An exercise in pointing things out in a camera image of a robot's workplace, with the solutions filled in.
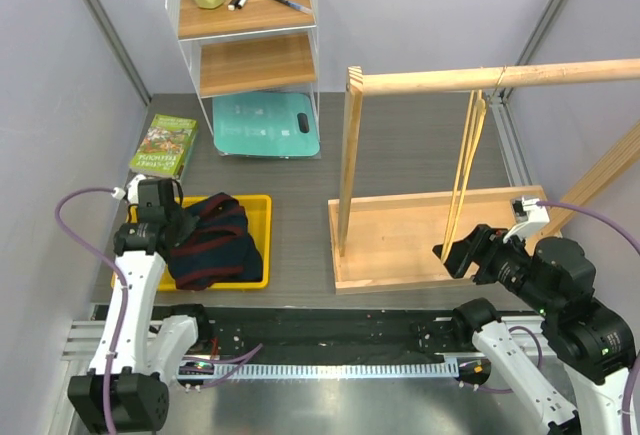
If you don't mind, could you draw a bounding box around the blue pen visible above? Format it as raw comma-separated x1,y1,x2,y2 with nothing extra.
273,0,313,15

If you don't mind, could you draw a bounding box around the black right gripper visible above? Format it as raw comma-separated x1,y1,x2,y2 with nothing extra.
432,220,556,313

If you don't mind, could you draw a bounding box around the white slotted cable duct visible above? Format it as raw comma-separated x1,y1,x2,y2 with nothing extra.
174,360,460,381

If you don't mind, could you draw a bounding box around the wooden clothes rack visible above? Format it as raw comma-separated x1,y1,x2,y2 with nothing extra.
327,58,640,296

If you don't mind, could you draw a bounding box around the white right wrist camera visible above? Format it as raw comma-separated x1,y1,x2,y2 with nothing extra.
503,196,550,244

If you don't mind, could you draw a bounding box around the teal cutting board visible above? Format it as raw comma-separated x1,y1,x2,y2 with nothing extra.
212,91,320,158

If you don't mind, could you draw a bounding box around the white wire shelf unit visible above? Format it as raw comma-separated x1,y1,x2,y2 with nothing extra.
165,0,320,157

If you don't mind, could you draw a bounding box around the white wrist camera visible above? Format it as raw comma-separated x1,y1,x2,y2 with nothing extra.
111,174,147,205
503,196,550,244

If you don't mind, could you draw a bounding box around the navy maroon tank top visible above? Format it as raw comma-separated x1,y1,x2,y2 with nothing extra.
168,192,264,291

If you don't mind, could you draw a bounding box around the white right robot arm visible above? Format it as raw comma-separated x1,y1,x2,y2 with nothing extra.
433,224,639,434

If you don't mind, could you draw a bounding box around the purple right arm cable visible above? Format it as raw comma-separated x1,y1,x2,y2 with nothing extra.
462,199,640,435

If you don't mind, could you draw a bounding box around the yellow plastic tray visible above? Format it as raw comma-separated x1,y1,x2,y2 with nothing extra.
110,194,274,293

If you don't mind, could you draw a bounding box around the green paperback book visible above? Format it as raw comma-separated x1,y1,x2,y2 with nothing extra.
129,114,199,181

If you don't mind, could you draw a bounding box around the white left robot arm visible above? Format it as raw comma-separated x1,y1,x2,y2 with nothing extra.
67,176,213,434

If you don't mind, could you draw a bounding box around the yellow clothes hanger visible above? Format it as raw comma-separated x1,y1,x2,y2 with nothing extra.
439,66,507,263

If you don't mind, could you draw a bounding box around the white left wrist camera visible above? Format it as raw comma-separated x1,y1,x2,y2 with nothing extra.
111,174,147,205

